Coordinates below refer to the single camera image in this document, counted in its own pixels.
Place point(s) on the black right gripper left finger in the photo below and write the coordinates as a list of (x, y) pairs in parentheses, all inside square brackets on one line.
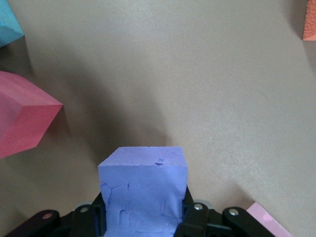
[(84, 222)]

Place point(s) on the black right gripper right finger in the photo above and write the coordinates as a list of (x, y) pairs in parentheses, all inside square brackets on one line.
[(202, 222)]

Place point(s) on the purple foam cube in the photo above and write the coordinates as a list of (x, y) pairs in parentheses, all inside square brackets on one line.
[(143, 192)]

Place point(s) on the red foam cube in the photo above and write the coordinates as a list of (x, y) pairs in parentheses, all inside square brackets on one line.
[(27, 123)]

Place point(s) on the blue foam cube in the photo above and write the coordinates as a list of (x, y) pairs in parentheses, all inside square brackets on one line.
[(7, 22)]

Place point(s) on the pink foam cube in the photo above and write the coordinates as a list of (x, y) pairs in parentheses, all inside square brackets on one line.
[(266, 224)]

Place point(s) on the orange foam cube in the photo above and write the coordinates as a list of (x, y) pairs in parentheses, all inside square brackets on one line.
[(310, 22)]

